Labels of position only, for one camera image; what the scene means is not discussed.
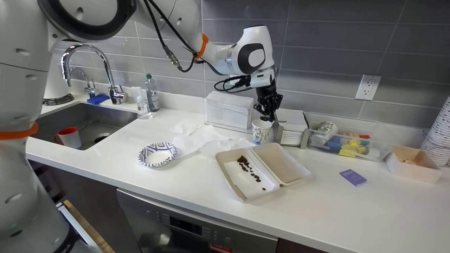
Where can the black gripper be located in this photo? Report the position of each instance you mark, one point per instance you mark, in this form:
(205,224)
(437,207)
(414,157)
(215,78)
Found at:
(268,102)

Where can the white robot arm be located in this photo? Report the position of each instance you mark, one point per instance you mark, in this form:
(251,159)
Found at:
(30,221)

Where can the white paper cup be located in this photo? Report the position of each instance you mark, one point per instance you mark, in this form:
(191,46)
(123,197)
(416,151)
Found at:
(261,131)

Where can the blue patterned paper bowl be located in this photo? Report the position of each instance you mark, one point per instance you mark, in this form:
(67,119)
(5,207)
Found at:
(158,155)

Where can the patterned paper cup stack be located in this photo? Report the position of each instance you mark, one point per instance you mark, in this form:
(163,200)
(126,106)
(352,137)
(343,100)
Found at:
(437,143)

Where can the red and white cup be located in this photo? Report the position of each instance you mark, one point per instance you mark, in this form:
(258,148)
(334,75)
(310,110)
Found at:
(70,137)

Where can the white condiment holder box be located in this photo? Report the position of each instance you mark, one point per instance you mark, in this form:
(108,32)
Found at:
(293,124)

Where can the white napkin dispenser box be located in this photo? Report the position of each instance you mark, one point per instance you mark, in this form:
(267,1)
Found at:
(229,110)

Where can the clear tray of packets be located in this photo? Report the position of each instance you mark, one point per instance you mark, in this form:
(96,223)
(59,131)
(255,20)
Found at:
(329,138)

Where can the beige takeout clamshell container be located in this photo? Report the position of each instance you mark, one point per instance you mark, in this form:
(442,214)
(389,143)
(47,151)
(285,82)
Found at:
(258,172)

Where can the crumpled clear plastic wrap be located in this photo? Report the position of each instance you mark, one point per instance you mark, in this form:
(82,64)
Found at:
(192,138)

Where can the blue card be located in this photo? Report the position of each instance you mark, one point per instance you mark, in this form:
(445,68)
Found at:
(354,178)

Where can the dish soap bottle green cap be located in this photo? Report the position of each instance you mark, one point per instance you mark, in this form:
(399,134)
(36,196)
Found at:
(153,93)

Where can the clear pump soap dispenser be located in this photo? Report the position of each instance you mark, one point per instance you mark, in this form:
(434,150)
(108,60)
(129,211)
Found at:
(143,103)

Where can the small cardboard box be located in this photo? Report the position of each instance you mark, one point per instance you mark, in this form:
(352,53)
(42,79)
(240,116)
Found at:
(413,165)

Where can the chrome kitchen faucet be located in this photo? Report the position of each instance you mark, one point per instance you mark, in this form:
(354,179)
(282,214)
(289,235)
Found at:
(96,60)

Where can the stainless dishwasher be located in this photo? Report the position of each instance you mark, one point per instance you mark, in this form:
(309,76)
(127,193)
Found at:
(163,228)

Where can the blue sponge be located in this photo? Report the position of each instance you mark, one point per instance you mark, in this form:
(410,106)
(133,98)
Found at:
(98,99)

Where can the steel sink basin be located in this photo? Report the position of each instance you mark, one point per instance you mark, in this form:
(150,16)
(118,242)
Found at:
(95,123)

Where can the white wall outlet right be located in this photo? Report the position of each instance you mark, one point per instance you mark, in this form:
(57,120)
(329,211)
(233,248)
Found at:
(368,88)

